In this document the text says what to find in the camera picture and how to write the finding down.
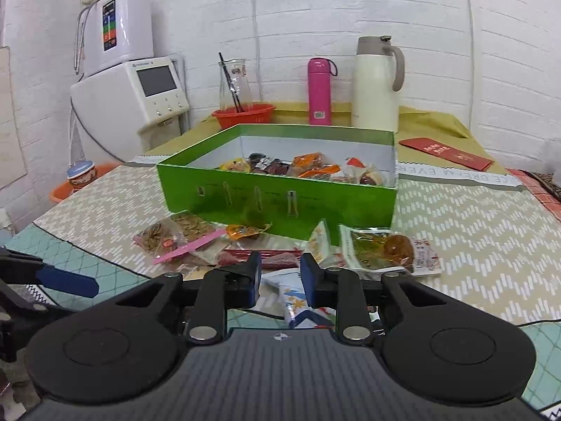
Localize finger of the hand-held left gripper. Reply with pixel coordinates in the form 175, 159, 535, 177
0, 278, 79, 362
0, 248, 100, 300

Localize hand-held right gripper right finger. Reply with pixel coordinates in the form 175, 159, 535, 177
299, 252, 444, 346

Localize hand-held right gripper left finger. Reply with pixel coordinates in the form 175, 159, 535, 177
115, 251, 264, 345

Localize white blue printed packet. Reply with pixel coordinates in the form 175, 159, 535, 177
263, 267, 338, 329

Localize long red stick packet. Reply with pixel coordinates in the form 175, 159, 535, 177
219, 249, 304, 268

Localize small orange yellow packet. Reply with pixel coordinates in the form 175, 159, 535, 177
225, 223, 273, 241

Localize pink strip packet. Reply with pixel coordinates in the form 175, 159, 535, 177
153, 229, 227, 266

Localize clear packet of brown nuts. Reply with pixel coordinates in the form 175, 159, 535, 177
171, 213, 218, 243

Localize green cardboard box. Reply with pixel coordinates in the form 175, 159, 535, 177
156, 123, 399, 241

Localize clear packet with orange pastry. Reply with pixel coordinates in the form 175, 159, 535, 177
338, 225, 442, 277

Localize clear packet with red label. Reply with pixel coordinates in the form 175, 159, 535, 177
133, 220, 190, 256

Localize dark red shiny packet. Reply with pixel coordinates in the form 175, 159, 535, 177
248, 153, 291, 175

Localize orange packet of round nuts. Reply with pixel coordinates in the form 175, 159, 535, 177
291, 152, 342, 179

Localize clear packet with red fruit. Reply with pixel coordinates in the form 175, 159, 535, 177
344, 156, 387, 185

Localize orange plastic basin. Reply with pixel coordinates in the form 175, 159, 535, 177
49, 161, 121, 205

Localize ceramic jar with blue lid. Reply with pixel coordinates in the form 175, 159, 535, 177
67, 161, 97, 192

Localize red plastic basket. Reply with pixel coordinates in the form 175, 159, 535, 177
211, 103, 277, 131

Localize white water dispenser with screen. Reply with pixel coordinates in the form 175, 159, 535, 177
70, 57, 190, 163

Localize red envelope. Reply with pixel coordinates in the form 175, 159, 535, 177
398, 138, 494, 172

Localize pink thermos bottle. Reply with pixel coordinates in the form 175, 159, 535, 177
307, 57, 338, 126

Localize glass carafe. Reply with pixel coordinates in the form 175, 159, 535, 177
218, 58, 255, 112

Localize yellow cloth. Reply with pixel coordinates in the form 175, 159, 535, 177
144, 101, 509, 176

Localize black straws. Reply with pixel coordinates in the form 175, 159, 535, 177
218, 52, 245, 113

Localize cream thermos jug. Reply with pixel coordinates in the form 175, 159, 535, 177
352, 36, 406, 134

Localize leopard print cloth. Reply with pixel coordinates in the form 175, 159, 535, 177
521, 169, 561, 211

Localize white water purifier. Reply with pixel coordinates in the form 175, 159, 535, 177
78, 0, 155, 79

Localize white wall cable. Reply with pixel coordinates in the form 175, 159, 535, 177
461, 0, 478, 129
249, 0, 264, 102

